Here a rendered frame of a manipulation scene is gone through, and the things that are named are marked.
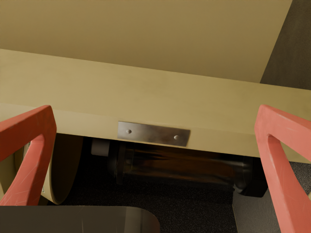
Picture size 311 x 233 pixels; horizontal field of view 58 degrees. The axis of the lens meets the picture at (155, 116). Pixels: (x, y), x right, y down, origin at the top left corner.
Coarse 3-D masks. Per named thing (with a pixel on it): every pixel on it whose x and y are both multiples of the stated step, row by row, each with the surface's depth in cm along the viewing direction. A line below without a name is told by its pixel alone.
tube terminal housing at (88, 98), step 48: (0, 96) 27; (48, 96) 28; (96, 96) 29; (144, 96) 30; (192, 96) 32; (240, 96) 33; (288, 96) 34; (192, 144) 29; (240, 144) 28; (0, 192) 34
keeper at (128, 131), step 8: (120, 128) 27; (128, 128) 27; (136, 128) 27; (144, 128) 27; (152, 128) 27; (160, 128) 27; (168, 128) 27; (176, 128) 27; (120, 136) 28; (128, 136) 28; (136, 136) 28; (144, 136) 28; (152, 136) 28; (160, 136) 28; (168, 136) 28; (176, 136) 28; (184, 136) 28; (168, 144) 28; (176, 144) 28; (184, 144) 28
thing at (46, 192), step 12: (60, 144) 49; (72, 144) 50; (24, 156) 36; (60, 156) 49; (72, 156) 50; (48, 168) 34; (60, 168) 48; (72, 168) 49; (48, 180) 35; (60, 180) 46; (72, 180) 48; (48, 192) 36; (60, 192) 44
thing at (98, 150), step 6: (96, 138) 44; (102, 138) 44; (96, 144) 43; (102, 144) 43; (108, 144) 43; (114, 144) 40; (96, 150) 43; (102, 150) 43; (108, 150) 43; (114, 150) 40; (108, 156) 41; (114, 156) 40; (108, 162) 41; (114, 162) 40; (108, 168) 42; (114, 168) 41; (114, 174) 41
